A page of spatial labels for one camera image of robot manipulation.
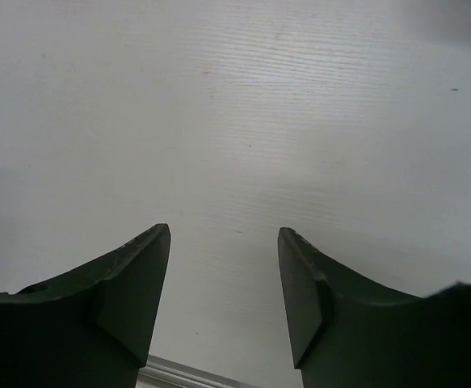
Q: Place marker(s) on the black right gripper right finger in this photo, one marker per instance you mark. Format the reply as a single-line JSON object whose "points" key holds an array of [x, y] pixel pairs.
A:
{"points": [[346, 330]]}

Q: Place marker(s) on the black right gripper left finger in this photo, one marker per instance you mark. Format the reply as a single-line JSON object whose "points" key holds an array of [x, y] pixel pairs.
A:
{"points": [[89, 327]]}

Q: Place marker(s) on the aluminium table edge rail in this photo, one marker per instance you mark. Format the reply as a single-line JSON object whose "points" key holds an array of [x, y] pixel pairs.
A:
{"points": [[159, 372]]}

